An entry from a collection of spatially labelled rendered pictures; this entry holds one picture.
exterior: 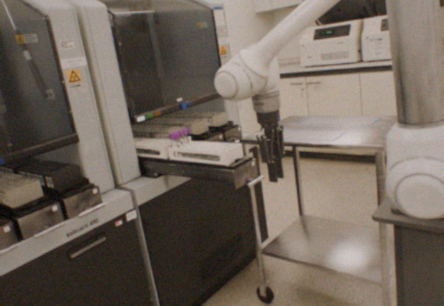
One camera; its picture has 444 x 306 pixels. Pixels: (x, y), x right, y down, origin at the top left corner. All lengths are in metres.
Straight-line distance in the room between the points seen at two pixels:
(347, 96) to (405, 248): 2.52
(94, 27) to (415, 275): 1.34
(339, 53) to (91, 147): 2.57
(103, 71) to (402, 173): 1.11
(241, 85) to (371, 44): 2.56
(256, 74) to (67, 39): 0.74
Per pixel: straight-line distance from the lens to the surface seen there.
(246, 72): 1.03
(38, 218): 1.36
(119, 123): 1.58
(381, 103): 3.53
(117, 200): 1.50
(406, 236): 1.22
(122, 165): 1.60
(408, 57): 0.90
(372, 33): 3.50
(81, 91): 1.50
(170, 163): 1.53
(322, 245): 1.87
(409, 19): 0.90
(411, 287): 1.30
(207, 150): 1.38
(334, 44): 3.61
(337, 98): 3.66
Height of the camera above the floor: 1.22
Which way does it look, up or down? 13 degrees down
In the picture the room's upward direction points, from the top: 9 degrees counter-clockwise
